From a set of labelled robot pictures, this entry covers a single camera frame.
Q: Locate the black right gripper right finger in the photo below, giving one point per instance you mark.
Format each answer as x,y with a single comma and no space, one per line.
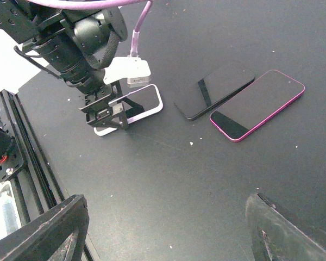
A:
277,234

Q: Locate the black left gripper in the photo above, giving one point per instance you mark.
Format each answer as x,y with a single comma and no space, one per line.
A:
102,111

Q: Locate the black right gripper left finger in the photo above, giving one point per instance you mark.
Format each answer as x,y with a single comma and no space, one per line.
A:
58,234

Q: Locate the black bare phone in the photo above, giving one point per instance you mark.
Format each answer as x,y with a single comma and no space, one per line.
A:
207,93

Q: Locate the magenta phone case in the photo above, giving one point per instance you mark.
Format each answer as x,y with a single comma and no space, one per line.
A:
256,104

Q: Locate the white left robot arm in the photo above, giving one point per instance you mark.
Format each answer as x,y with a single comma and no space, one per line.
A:
79,39

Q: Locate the left base circuit board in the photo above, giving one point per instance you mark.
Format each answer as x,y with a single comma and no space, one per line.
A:
12,160

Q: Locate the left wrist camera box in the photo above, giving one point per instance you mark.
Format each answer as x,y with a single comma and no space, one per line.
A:
135,70

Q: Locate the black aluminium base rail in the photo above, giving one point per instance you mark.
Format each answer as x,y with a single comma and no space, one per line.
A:
35,189

